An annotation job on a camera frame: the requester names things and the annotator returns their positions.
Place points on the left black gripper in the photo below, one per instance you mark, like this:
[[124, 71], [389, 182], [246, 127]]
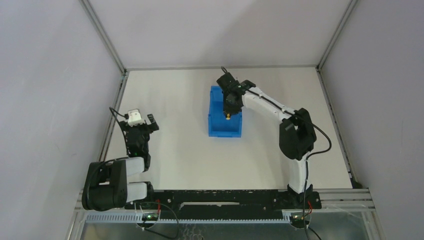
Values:
[[139, 128]]

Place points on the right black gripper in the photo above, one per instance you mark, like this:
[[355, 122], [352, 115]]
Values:
[[232, 110]]

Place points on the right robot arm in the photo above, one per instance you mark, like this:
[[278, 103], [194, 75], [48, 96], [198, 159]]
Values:
[[296, 134]]

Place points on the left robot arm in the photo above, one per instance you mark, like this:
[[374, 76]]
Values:
[[107, 185]]

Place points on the blue plastic bin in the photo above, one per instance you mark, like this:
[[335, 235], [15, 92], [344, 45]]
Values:
[[218, 125]]

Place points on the left controller board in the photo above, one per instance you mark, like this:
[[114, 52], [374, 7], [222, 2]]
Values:
[[152, 217]]

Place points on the controller board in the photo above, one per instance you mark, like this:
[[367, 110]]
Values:
[[298, 222], [152, 217]]

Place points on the right controller board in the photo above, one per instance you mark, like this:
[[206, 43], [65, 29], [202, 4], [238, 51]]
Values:
[[298, 222]]

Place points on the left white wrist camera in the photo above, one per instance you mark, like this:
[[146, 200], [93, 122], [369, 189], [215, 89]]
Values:
[[134, 118]]

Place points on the left aluminium frame rail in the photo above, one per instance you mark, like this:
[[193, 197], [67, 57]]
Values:
[[111, 122]]

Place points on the aluminium frame rail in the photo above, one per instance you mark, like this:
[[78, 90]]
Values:
[[355, 184], [111, 122]]

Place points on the white cable duct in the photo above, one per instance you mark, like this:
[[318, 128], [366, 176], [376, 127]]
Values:
[[131, 217]]

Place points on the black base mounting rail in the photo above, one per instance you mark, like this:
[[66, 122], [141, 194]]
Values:
[[226, 203]]

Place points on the right aluminium frame rail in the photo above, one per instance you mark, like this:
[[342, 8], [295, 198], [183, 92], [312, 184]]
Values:
[[355, 184]]

